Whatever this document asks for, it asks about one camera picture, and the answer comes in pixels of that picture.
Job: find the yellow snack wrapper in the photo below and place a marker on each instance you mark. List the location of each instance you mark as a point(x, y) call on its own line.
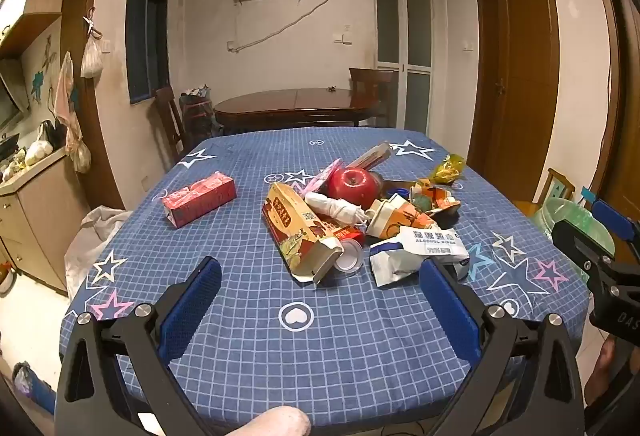
point(447, 168)

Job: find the green wrapper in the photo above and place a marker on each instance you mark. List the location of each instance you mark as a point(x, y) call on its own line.
point(422, 205)

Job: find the red drink can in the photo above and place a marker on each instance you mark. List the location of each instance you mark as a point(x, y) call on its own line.
point(350, 251)

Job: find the yellow printed carton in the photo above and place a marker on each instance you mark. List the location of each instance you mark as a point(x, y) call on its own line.
point(290, 226)

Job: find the orange white wrapper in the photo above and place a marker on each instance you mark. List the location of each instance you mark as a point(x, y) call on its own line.
point(442, 198)

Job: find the orange small carton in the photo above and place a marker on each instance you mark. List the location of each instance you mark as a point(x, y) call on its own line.
point(395, 216)

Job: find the light wooden cabinet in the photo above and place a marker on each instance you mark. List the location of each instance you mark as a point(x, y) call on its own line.
point(35, 221)

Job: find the black bag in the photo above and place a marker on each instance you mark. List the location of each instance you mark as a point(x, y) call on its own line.
point(197, 120)

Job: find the pink cloth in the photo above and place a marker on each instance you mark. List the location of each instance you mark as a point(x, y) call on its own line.
point(65, 95)

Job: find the red apple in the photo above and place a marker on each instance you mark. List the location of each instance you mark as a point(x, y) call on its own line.
point(352, 188)

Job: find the translucent plastic bag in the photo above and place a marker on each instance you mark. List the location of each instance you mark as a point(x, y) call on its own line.
point(91, 58)

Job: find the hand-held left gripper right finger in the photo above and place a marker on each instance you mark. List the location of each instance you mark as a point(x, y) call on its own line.
point(450, 311)

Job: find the dark window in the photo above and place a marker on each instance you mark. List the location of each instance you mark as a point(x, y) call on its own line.
point(145, 30)

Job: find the red striped long box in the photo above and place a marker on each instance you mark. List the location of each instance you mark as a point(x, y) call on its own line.
point(370, 156)

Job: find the blue bottle cap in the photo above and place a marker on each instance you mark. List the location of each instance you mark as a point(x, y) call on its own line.
point(397, 192)

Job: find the brown wooden door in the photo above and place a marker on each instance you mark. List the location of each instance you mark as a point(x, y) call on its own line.
point(625, 90)
point(520, 65)

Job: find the dark wooden chair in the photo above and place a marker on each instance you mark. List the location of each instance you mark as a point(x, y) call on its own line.
point(370, 80)
point(167, 115)

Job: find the frosted glass double door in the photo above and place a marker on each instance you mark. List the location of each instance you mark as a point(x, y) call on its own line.
point(417, 40)

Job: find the white wipes packet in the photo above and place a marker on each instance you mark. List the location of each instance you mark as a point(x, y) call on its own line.
point(415, 251)

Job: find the small wooden chair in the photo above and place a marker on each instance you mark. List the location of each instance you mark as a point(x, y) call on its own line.
point(557, 188)

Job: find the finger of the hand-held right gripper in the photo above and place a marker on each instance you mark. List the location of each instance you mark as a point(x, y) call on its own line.
point(617, 221)
point(575, 241)

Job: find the green bin with bag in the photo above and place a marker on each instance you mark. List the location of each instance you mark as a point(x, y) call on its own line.
point(565, 221)

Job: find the red tissue box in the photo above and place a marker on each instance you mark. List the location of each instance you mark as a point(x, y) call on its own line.
point(200, 201)

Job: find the white tissue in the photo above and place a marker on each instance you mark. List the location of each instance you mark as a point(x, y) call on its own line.
point(330, 206)

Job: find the person's knee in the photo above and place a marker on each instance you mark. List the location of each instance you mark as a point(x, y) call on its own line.
point(275, 421)

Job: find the pink flat packet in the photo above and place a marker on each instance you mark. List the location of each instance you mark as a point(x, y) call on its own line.
point(325, 173)

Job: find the round wooden table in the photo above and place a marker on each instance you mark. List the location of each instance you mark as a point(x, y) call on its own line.
point(290, 103)

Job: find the person's right hand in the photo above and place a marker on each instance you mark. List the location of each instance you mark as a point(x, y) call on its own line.
point(610, 366)

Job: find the brown cardboard piece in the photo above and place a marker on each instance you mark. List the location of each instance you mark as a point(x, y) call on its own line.
point(402, 183)

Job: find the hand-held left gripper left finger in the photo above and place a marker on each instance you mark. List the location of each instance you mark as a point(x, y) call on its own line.
point(192, 306)

